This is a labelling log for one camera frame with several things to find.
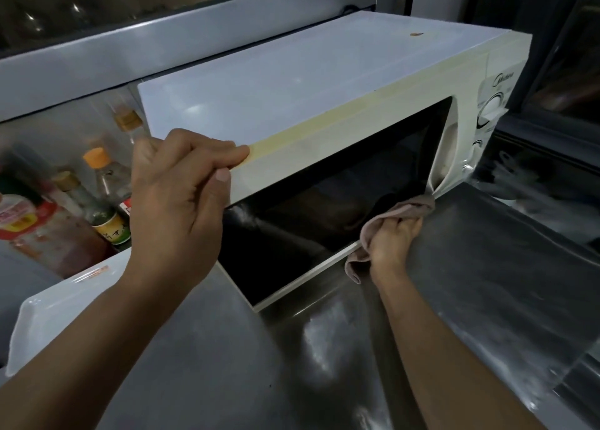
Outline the person's left hand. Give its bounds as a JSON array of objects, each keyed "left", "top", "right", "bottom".
[{"left": 126, "top": 128, "right": 251, "bottom": 290}]

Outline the person's right hand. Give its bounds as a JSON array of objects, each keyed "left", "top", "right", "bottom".
[{"left": 367, "top": 216, "right": 424, "bottom": 281}]

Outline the brown cleaning cloth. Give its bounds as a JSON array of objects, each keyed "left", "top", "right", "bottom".
[{"left": 344, "top": 194, "right": 437, "bottom": 285}]

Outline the dark sauce bottle orange cap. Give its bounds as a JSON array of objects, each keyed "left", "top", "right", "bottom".
[{"left": 83, "top": 147, "right": 132, "bottom": 205}]

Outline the small green glass bottle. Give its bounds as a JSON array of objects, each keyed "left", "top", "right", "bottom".
[{"left": 51, "top": 170, "right": 132, "bottom": 247}]

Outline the clear bottle green label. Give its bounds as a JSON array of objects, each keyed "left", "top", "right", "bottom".
[{"left": 114, "top": 110, "right": 146, "bottom": 144}]

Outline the red sauce bottle orange cap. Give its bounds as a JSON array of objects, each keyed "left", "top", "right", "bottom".
[{"left": 0, "top": 192, "right": 113, "bottom": 278}]

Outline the white rectangular plate orange print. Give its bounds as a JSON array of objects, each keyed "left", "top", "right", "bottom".
[{"left": 4, "top": 249, "right": 137, "bottom": 379}]

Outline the white microwave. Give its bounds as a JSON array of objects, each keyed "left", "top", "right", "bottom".
[{"left": 137, "top": 11, "right": 533, "bottom": 313}]

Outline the person's left forearm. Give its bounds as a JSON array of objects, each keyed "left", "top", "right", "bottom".
[{"left": 0, "top": 270, "right": 198, "bottom": 430}]

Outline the person's right forearm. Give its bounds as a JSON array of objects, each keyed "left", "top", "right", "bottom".
[{"left": 374, "top": 270, "right": 547, "bottom": 430}]

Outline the stainless steel table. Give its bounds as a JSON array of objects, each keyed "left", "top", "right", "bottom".
[{"left": 96, "top": 180, "right": 600, "bottom": 430}]

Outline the glass display fridge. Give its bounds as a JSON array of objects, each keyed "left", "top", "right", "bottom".
[{"left": 464, "top": 0, "right": 600, "bottom": 257}]

